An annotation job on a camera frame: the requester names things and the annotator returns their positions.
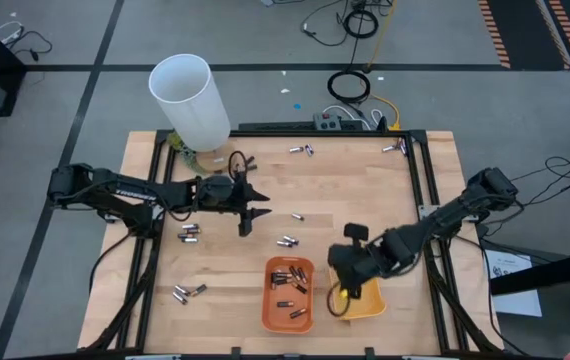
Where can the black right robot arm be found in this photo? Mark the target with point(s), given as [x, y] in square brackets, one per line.
[445, 217]

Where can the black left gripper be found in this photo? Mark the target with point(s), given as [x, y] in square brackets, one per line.
[220, 192]

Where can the black flat bar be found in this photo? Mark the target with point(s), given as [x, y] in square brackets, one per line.
[275, 126]

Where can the grey power strip red switch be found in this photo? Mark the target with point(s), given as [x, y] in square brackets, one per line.
[329, 121]

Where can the white cylindrical tube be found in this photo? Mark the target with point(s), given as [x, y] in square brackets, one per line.
[190, 100]

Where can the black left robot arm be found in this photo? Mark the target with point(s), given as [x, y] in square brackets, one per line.
[130, 192]

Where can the yellow plastic bin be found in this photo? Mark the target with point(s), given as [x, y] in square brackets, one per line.
[370, 305]

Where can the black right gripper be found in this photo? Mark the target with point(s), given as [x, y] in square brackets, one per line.
[360, 262]

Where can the white printed paper sheet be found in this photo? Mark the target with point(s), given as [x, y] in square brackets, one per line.
[520, 302]

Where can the orange plastic bin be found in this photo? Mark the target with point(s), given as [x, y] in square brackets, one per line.
[275, 322]

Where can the black desk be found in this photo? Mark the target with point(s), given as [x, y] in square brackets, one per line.
[555, 270]

